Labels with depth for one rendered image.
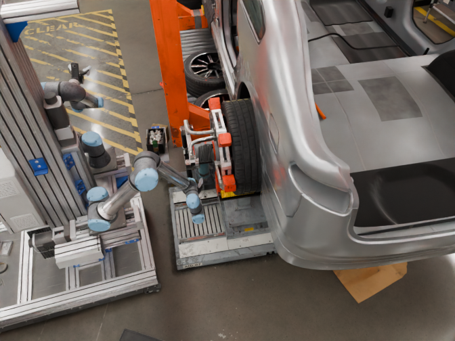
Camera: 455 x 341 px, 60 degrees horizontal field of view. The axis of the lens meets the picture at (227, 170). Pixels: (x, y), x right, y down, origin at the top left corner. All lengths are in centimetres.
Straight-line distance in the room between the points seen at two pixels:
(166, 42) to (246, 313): 195
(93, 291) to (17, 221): 72
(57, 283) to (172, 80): 165
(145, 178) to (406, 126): 180
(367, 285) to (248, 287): 89
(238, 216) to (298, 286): 70
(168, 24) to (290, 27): 88
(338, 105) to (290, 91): 108
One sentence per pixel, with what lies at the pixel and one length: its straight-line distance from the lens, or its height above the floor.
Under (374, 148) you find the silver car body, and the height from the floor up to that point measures 95.
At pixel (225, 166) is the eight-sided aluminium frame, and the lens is 251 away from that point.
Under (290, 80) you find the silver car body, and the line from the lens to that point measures 191.
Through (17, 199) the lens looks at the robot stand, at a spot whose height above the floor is 105.
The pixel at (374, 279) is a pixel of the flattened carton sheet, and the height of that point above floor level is 1.
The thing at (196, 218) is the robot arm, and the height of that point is 88.
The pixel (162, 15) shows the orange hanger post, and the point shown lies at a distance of 266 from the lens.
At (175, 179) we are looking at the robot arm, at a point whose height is 109.
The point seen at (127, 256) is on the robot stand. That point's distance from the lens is 310.
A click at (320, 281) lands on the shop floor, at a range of 320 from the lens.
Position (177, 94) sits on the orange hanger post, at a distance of 296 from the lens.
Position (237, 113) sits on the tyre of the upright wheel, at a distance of 255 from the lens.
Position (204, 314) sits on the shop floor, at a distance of 303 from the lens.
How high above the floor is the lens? 279
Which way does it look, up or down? 47 degrees down
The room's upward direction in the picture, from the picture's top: 1 degrees counter-clockwise
